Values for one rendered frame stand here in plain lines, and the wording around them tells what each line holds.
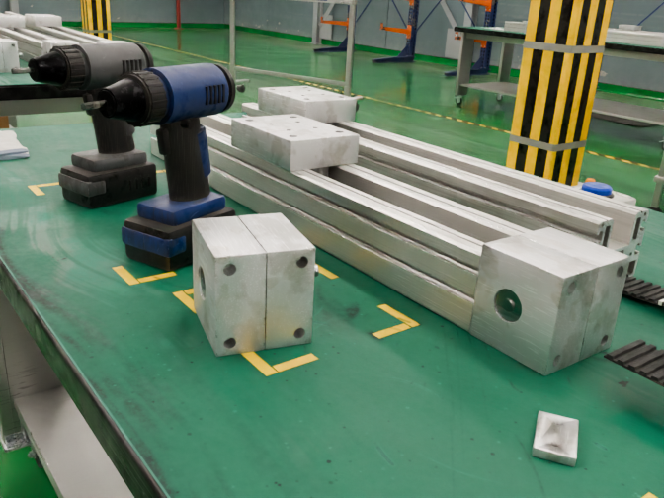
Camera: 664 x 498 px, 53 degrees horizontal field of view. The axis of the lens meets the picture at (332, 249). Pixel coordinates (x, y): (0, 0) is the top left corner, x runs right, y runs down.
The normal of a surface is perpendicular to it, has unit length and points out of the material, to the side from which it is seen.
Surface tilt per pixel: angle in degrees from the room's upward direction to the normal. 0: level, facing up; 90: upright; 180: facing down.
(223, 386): 0
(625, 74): 90
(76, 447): 0
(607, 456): 0
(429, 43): 90
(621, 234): 90
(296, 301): 90
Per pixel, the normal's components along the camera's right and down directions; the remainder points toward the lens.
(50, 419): 0.05, -0.93
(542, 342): -0.81, 0.18
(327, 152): 0.59, 0.33
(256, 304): 0.37, 0.36
